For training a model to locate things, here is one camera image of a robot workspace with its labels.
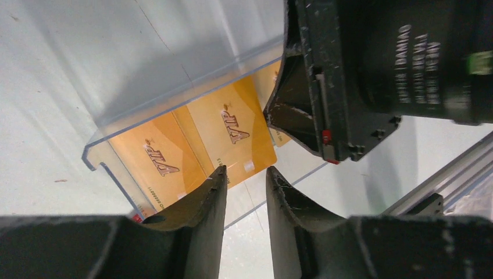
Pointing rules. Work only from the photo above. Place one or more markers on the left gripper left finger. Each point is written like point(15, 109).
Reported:
point(182, 241)

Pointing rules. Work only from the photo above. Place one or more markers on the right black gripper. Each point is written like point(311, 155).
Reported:
point(318, 97)

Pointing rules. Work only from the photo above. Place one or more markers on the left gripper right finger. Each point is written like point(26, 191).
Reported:
point(309, 241)

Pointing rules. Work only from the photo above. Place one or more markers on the red leather card holder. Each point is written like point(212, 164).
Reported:
point(136, 218)

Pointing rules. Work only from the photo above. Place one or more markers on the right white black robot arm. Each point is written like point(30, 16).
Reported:
point(428, 59)

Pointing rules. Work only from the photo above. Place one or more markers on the orange credit card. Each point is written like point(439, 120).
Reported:
point(160, 160)
point(227, 128)

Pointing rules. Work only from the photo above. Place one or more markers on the aluminium front rail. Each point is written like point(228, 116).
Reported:
point(455, 180)

